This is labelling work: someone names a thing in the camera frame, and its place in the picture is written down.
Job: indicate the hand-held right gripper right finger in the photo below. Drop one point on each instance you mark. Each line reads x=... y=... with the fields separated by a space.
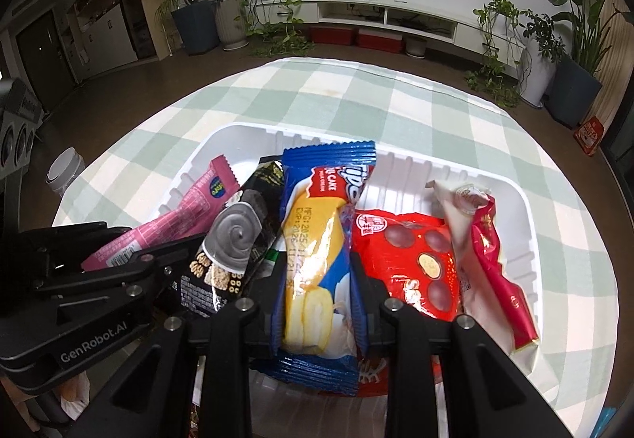
x=421 y=368

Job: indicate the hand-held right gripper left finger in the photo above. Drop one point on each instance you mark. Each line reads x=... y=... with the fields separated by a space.
x=228 y=368

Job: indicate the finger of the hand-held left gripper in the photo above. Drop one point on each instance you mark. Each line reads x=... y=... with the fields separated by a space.
x=124 y=279
x=64 y=245

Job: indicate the black grey snack packet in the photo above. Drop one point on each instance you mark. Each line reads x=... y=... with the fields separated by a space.
x=233 y=240

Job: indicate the blue yellow cake packet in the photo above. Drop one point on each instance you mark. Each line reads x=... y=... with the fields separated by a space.
x=312 y=240

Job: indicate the white plastic tray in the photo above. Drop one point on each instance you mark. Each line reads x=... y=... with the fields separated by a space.
x=406 y=180

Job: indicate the white trash bin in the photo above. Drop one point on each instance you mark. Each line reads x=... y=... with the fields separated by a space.
x=64 y=168

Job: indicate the pink snack packet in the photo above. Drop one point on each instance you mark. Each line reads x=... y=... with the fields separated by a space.
x=193 y=205

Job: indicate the white red snack packet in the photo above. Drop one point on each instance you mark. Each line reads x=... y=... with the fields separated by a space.
x=475 y=269

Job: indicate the green white snack packet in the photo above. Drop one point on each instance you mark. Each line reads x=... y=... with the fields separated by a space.
x=270 y=258

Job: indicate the red chocolate ball packet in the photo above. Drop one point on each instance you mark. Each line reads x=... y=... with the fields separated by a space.
x=411 y=249

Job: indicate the small plant ribbed white pot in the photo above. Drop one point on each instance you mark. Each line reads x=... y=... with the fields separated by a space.
x=230 y=24

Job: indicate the green white checkered tablecloth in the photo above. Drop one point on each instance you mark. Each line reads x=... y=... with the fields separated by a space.
x=346 y=91

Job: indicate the red paper bag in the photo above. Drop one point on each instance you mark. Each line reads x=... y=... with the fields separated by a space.
x=589 y=135

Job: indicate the broad-leaf plant dark blue pot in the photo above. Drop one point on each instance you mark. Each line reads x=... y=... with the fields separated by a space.
x=577 y=91

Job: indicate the bushy plant tall white pot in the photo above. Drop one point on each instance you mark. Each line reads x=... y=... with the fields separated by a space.
x=537 y=71

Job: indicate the red storage box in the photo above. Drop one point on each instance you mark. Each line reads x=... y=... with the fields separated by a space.
x=380 y=40
x=333 y=35

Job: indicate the white television cabinet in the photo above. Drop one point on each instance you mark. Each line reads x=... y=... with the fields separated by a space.
x=446 y=24

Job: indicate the white wall cupboard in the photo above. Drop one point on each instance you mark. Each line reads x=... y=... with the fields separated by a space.
x=99 y=12

